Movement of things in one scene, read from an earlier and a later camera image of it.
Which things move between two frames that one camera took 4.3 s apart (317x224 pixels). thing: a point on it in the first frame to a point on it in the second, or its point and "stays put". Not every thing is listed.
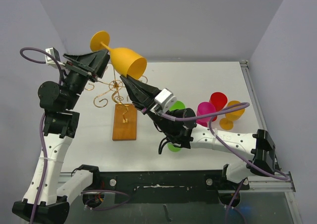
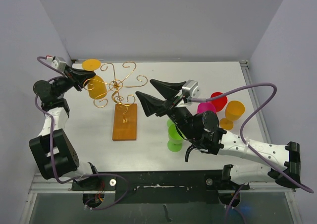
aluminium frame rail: [268, 184] stays put
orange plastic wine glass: [131, 64] to [97, 86]
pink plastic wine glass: [203, 108] stays put
